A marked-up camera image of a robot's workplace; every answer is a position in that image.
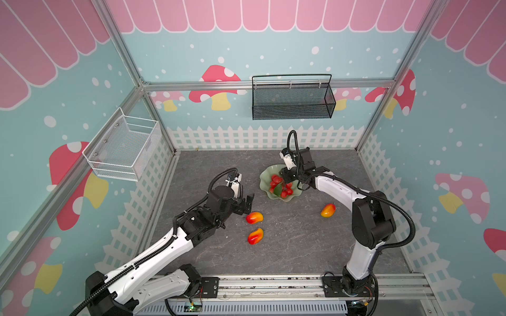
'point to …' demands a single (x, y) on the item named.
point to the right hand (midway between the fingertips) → (282, 170)
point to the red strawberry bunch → (279, 187)
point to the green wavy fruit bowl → (265, 177)
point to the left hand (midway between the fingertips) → (241, 194)
